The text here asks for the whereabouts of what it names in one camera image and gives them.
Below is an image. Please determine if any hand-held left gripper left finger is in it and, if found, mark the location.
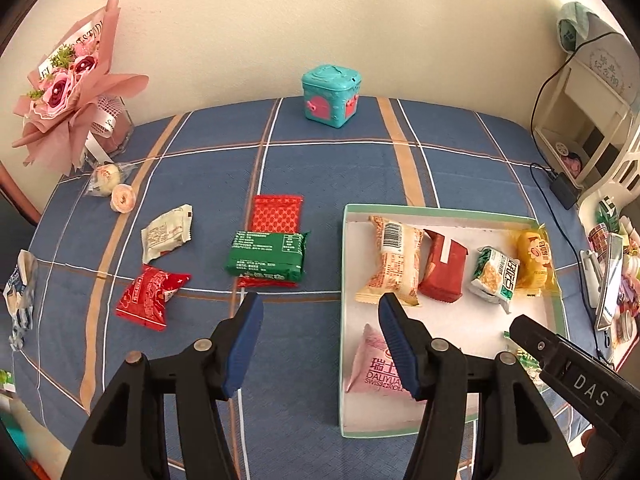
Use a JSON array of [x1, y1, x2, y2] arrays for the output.
[[60, 292, 265, 480]]

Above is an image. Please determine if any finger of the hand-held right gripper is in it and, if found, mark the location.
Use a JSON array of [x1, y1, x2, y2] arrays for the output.
[[509, 314, 573, 374]]

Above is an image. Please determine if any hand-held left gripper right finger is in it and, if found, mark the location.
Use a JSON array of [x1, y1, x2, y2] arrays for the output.
[[377, 294, 568, 480]]

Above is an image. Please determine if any green round cookie packet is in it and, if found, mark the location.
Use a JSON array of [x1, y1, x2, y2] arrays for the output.
[[501, 330, 545, 386]]

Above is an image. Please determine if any pink roll cake packet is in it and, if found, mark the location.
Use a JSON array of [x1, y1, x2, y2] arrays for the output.
[[344, 323, 417, 400]]

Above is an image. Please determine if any teal rimmed white tray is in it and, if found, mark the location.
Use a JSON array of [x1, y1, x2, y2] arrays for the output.
[[338, 203, 571, 438]]

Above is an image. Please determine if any green white packet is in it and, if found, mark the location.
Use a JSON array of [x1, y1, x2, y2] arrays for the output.
[[467, 246, 523, 315]]

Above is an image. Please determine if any yellow cake packet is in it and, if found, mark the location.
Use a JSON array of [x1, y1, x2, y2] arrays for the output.
[[515, 227, 558, 298]]

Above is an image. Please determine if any orange bread packet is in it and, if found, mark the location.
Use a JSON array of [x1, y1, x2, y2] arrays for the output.
[[355, 215, 425, 307]]

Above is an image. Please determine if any green snack packet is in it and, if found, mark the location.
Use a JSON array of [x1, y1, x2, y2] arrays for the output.
[[225, 230, 311, 282]]

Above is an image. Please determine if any dark red snack packet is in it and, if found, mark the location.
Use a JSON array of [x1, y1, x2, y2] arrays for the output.
[[417, 229, 470, 303]]

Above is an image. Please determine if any bright red snack packet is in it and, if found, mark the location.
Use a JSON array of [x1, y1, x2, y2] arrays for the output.
[[115, 264, 192, 332]]

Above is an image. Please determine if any red mesh print packet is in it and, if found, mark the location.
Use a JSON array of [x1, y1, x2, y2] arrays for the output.
[[236, 194, 304, 288]]

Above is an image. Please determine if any cream white snack packet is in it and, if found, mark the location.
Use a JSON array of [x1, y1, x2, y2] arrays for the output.
[[141, 203, 194, 263]]

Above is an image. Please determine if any small jelly cup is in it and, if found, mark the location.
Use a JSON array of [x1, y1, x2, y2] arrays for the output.
[[110, 184, 138, 212]]

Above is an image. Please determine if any clear steamed cake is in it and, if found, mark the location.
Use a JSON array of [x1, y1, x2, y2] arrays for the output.
[[89, 162, 132, 197]]

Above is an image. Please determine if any white plastic device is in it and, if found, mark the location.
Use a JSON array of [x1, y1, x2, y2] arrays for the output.
[[580, 249, 603, 309]]

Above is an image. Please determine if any grey framed mirror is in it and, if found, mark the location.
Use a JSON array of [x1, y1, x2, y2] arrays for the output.
[[595, 232, 626, 331]]

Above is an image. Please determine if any cluster of small trinkets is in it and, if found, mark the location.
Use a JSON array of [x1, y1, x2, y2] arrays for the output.
[[597, 195, 640, 346]]

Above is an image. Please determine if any brick print box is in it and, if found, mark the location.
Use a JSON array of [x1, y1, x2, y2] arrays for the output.
[[587, 224, 615, 256]]

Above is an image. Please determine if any black power adapter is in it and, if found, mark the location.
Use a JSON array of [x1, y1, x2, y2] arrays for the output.
[[550, 172, 581, 209]]

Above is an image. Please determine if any blue plaid tablecloth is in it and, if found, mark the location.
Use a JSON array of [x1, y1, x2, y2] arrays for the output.
[[9, 96, 616, 480]]

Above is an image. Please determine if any blue white crumpled wrapper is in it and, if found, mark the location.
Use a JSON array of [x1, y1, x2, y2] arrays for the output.
[[2, 250, 40, 351]]

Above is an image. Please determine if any white shelf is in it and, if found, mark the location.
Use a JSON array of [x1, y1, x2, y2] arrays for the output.
[[531, 55, 633, 191]]

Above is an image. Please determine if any clear pink gift box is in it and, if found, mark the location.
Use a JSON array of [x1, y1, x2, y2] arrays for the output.
[[85, 94, 135, 158]]

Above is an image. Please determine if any teal toy box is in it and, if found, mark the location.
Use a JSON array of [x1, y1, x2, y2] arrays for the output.
[[301, 64, 363, 128]]

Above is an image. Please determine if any reddish brown furniture edge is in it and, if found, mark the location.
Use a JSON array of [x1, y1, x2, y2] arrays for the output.
[[0, 162, 43, 226]]

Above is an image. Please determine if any grey printed board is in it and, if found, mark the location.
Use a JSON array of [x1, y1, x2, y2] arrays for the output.
[[575, 10, 637, 103]]

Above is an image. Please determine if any pink flower bouquet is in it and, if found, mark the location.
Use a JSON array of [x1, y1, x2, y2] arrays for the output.
[[11, 0, 150, 177]]

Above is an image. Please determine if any green fabric pouch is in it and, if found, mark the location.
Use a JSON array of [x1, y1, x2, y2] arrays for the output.
[[556, 1, 596, 53]]

